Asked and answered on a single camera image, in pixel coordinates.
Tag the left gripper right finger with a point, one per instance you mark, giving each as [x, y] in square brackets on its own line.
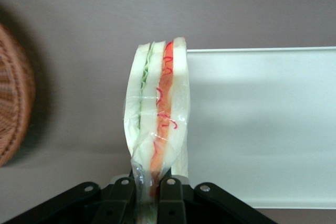
[170, 203]

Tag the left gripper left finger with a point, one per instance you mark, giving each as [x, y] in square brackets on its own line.
[120, 203]

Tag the triangle sandwich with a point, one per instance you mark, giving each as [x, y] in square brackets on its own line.
[147, 103]

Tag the cream plastic tray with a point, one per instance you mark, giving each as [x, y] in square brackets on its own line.
[262, 129]

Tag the brown wicker basket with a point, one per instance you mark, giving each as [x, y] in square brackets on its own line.
[13, 90]

